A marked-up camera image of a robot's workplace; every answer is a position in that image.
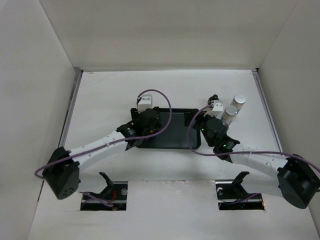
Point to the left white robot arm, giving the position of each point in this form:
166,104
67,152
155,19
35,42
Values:
63,170

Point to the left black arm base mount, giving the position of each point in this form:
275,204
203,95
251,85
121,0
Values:
113,197

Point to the black top grinder bottle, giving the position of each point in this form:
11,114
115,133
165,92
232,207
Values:
213,98

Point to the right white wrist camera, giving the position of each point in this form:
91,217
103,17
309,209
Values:
215,107

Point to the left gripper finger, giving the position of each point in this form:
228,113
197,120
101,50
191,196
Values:
157,111
134,114

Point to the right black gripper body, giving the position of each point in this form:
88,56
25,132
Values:
209,141

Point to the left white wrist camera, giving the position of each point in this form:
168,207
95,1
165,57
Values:
144,102

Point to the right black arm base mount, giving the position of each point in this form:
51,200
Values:
231,196

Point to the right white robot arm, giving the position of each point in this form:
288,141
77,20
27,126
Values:
287,175

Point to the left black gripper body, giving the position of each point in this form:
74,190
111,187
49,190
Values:
156,125

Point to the silver lid shaker blue label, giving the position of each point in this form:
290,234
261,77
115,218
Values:
238,101

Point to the black plastic tray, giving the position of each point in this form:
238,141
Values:
176,136

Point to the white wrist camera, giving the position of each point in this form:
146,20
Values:
144,102
215,107

